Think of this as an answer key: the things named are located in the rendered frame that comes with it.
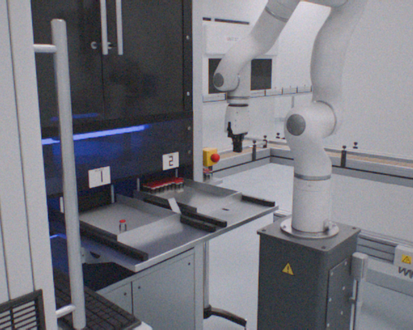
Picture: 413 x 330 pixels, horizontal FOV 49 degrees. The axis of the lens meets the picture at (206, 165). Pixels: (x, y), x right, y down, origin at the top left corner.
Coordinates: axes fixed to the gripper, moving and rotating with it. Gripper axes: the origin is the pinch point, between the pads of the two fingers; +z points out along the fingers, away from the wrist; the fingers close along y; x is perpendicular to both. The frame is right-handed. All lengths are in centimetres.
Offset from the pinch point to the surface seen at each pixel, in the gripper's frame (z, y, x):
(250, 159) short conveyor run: 21, -62, -39
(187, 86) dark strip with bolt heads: -20.8, -3.7, -28.5
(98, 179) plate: 9, 42, -28
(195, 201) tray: 22.1, 8.1, -13.6
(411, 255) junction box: 58, -79, 42
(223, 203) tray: 20.8, 5.2, -2.0
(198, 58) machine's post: -31.6, -9.6, -28.1
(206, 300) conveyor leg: 92, -31, -43
